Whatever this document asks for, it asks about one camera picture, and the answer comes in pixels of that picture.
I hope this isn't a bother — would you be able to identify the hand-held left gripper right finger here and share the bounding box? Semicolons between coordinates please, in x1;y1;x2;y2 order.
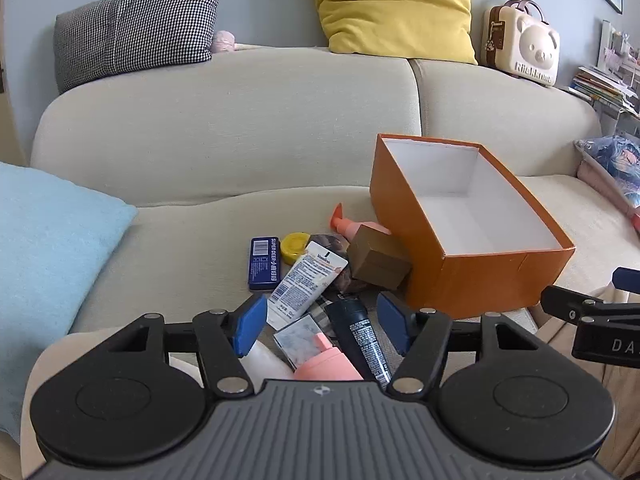
376;291;538;395

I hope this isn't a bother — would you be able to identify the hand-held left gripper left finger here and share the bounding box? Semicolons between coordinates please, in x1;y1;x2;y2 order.
102;294;268;396

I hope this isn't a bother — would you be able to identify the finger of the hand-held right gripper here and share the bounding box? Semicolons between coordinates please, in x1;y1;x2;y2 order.
612;267;640;292
540;285;640;333

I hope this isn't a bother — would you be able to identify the black spray can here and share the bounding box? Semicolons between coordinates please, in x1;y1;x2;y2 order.
325;296;392;391

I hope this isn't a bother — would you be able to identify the clear plastic box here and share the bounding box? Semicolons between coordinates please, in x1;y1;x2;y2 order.
272;316;331;367

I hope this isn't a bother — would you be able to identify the small brown cardboard box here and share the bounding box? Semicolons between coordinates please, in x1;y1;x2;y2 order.
346;224;412;291

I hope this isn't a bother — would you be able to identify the blue metal tin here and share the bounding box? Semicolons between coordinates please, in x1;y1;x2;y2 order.
248;236;282;292

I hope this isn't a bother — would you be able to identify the white cream tube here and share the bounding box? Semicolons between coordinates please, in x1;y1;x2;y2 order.
266;241;349;331

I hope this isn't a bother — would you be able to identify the plaid case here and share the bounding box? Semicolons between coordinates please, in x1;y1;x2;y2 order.
307;300;336;333

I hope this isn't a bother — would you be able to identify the salmon pink bottle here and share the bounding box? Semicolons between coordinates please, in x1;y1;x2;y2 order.
292;332;364;382

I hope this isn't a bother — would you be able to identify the orange cardboard box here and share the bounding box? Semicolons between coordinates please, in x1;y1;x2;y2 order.
369;133;576;321

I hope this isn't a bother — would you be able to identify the yellow tape measure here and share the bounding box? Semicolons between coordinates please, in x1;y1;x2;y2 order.
280;232;313;267

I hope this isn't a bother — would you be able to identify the brown printed card box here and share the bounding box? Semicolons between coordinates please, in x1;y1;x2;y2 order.
307;232;371;296

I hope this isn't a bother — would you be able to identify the pink pump bottle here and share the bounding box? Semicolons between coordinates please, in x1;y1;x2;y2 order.
330;203;392;241

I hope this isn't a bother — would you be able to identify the blue printed pillow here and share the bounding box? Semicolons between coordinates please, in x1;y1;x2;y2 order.
574;135;640;211

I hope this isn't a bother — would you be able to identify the white shelf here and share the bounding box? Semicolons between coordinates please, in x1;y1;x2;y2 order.
597;19;640;138

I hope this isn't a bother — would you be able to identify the stack of books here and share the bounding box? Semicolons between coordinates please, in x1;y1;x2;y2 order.
565;65;640;111

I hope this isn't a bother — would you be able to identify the beige sofa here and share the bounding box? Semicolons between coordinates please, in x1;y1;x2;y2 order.
20;42;640;480

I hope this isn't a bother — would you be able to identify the light blue cushion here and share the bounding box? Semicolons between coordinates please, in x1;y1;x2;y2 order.
0;161;139;443

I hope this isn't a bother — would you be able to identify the cream bear suitcase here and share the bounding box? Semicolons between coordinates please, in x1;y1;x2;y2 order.
481;0;561;87

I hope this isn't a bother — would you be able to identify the pink plush toy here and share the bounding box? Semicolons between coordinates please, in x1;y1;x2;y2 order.
210;30;237;55

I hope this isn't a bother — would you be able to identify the houndstooth pillow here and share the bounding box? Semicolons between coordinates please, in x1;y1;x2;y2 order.
54;0;222;95

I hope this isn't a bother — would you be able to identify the yellow pillow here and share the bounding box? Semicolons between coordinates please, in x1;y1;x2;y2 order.
312;0;478;66

